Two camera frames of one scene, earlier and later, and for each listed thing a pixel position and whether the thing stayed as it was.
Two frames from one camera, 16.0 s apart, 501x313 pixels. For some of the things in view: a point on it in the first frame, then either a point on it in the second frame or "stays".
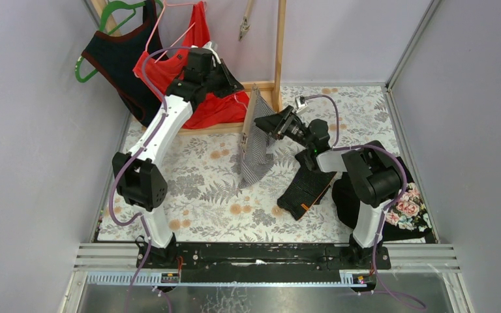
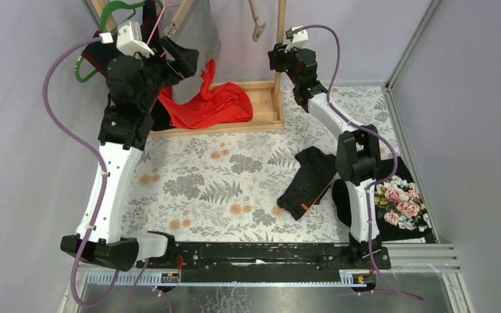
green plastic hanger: (79, 77) stays
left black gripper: (227, 79) to (175, 58)
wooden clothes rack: (274, 86) stays
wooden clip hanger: (248, 119) to (180, 15)
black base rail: (264, 257) stays
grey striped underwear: (259, 160) to (198, 30)
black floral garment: (408, 219) stays
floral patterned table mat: (205, 199) stays
